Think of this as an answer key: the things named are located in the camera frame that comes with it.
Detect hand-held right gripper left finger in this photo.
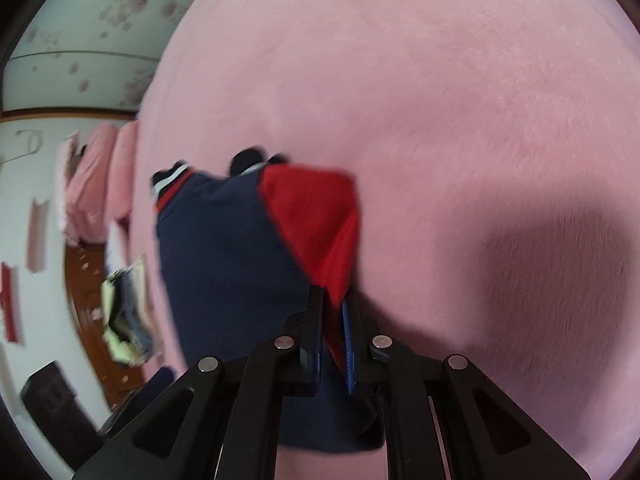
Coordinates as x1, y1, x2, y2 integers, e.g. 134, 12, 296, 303
72, 285, 326, 480

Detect red wall hanging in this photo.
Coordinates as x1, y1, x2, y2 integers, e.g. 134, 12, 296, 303
0, 261, 25, 346

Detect dark box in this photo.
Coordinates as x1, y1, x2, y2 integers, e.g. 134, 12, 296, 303
20, 360, 101, 456

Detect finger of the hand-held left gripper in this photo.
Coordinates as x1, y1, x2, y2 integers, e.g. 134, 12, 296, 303
97, 367, 177, 438

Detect floral wardrobe doors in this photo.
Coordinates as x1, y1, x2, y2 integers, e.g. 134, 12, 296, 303
5, 0, 221, 121

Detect pink pillow with lace trim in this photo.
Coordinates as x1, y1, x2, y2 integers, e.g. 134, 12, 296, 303
56, 132, 81, 241

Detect folded pink quilt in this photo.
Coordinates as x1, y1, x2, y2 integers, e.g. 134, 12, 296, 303
65, 122, 141, 241

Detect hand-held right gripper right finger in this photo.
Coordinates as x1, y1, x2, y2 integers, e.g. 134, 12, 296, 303
341, 289, 593, 480

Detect pile of folded clothes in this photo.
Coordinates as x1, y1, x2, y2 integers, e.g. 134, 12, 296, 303
100, 255, 163, 366

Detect navy and red varsity jacket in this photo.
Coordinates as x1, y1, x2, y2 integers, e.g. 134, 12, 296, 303
151, 147, 386, 453

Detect pink fleece bed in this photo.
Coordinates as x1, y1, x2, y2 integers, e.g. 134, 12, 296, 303
107, 0, 640, 480

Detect wooden headboard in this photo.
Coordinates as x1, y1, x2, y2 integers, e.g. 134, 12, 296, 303
64, 240, 151, 411

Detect pink wall sticker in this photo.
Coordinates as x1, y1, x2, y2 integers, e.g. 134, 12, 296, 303
26, 199, 51, 273

